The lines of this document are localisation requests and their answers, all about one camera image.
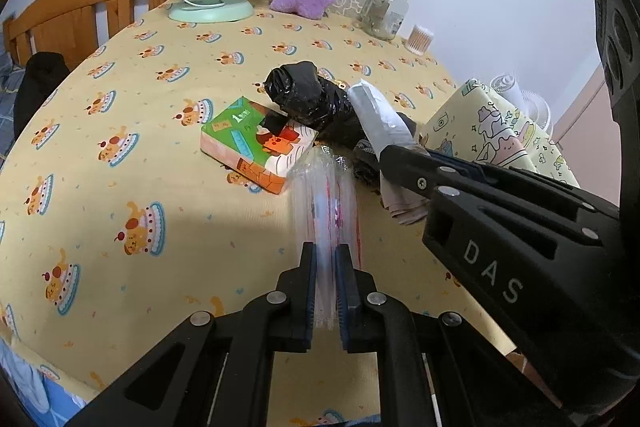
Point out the green orange tissue box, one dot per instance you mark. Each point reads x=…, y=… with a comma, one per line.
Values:
x=257, y=142

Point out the black plastic bag roll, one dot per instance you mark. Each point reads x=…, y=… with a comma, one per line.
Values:
x=317, y=103

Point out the yellow cake pattern tablecloth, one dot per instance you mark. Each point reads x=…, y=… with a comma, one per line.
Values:
x=116, y=227

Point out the cotton swab container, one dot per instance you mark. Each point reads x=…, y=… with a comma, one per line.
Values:
x=419, y=40

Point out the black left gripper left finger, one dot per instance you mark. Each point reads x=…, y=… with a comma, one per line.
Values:
x=245, y=343

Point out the glass jar with dark lid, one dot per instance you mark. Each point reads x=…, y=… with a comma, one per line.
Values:
x=382, y=18

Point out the wooden bed headboard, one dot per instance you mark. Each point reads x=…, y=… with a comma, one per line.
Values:
x=66, y=27

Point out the blue plaid bedding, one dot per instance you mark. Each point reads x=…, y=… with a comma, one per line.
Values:
x=11, y=77

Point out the white towel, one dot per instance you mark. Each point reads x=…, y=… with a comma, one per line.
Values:
x=379, y=121

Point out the patterned fabric storage box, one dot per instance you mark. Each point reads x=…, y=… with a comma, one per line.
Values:
x=478, y=124

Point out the white standing fan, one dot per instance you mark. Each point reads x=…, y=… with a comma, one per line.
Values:
x=531, y=104

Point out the clear plastic straw pack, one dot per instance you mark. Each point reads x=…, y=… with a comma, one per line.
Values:
x=324, y=209

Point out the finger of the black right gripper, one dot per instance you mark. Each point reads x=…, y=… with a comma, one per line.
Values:
x=526, y=194

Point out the beige door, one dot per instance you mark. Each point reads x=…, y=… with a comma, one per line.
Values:
x=590, y=140

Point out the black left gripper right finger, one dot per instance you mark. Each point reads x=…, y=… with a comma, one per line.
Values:
x=373, y=322

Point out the black cloth on bed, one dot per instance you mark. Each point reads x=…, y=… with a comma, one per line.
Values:
x=44, y=72

